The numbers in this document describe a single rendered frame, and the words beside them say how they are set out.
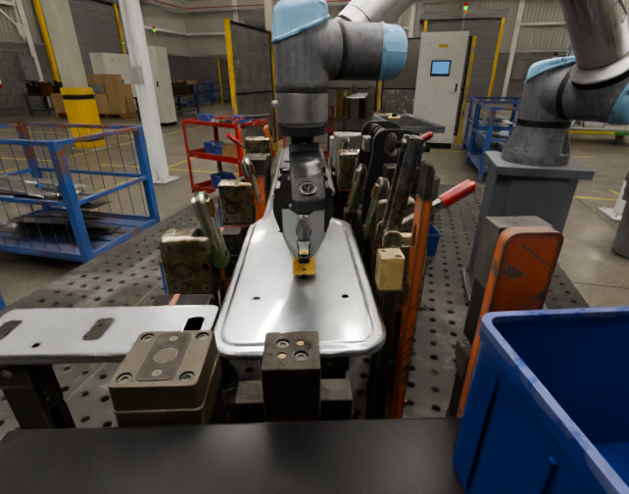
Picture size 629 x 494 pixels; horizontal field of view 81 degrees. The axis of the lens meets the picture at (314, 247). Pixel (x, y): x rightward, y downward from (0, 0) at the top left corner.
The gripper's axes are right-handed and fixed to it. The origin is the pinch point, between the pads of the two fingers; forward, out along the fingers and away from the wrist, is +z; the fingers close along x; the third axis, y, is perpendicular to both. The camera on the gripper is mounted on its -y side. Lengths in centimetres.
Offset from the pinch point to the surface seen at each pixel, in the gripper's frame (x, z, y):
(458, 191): -23.8, -10.4, -1.0
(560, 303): -74, 33, 32
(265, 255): 7.1, 2.9, 5.1
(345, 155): -13, -5, 59
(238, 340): 8.2, 3.1, -18.4
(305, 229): -0.3, 0.4, 11.1
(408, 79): -222, -26, 774
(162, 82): 375, -20, 1040
